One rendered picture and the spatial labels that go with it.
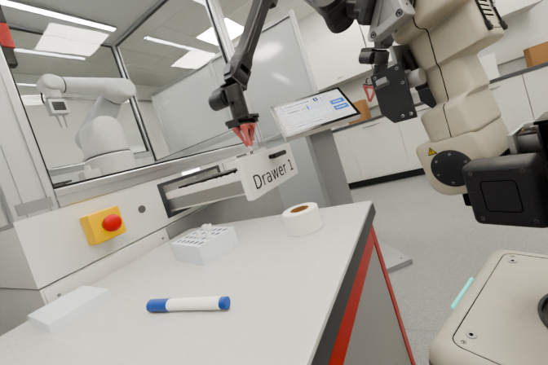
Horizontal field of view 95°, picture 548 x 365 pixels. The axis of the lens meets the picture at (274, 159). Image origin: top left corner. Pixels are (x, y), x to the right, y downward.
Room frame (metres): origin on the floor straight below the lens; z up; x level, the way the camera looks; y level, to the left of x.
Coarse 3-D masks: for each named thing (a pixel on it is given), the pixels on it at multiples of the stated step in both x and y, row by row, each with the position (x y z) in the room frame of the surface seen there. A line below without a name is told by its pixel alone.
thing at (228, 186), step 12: (216, 180) 0.69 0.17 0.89; (228, 180) 0.66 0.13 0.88; (240, 180) 0.64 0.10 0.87; (168, 192) 0.79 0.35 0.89; (180, 192) 0.76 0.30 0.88; (192, 192) 0.74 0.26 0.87; (204, 192) 0.71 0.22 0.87; (216, 192) 0.69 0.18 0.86; (228, 192) 0.67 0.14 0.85; (240, 192) 0.65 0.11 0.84; (180, 204) 0.77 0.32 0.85; (192, 204) 0.74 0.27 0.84
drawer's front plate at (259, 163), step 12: (288, 144) 0.85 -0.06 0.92; (252, 156) 0.66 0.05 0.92; (264, 156) 0.71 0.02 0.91; (288, 156) 0.83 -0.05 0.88; (240, 168) 0.62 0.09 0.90; (252, 168) 0.65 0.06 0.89; (264, 168) 0.69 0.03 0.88; (288, 168) 0.81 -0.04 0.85; (252, 180) 0.63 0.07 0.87; (264, 180) 0.68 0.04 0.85; (276, 180) 0.73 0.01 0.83; (252, 192) 0.62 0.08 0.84; (264, 192) 0.66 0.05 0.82
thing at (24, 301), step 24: (192, 216) 0.86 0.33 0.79; (216, 216) 0.95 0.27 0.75; (240, 216) 1.06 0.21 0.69; (264, 216) 1.20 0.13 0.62; (144, 240) 0.70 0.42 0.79; (168, 240) 0.76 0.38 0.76; (96, 264) 0.60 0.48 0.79; (120, 264) 0.64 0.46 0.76; (0, 288) 0.65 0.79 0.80; (24, 288) 0.56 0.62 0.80; (48, 288) 0.52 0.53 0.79; (72, 288) 0.55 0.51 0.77; (0, 312) 0.70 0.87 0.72; (24, 312) 0.58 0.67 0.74
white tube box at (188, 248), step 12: (216, 228) 0.55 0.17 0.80; (228, 228) 0.51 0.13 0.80; (180, 240) 0.55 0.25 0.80; (192, 240) 0.51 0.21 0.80; (204, 240) 0.48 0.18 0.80; (216, 240) 0.48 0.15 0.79; (228, 240) 0.50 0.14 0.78; (180, 252) 0.51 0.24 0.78; (192, 252) 0.47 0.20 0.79; (204, 252) 0.46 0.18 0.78; (216, 252) 0.47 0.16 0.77; (204, 264) 0.45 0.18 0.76
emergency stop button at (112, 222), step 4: (108, 216) 0.59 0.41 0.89; (112, 216) 0.59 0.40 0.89; (116, 216) 0.60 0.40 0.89; (104, 220) 0.58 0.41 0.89; (108, 220) 0.58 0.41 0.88; (112, 220) 0.58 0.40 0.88; (116, 220) 0.59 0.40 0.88; (120, 220) 0.60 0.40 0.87; (104, 224) 0.57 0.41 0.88; (108, 224) 0.58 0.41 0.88; (112, 224) 0.58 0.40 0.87; (116, 224) 0.59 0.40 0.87; (120, 224) 0.60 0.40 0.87; (104, 228) 0.57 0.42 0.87; (108, 228) 0.58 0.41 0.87; (112, 228) 0.58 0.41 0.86; (116, 228) 0.59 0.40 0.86
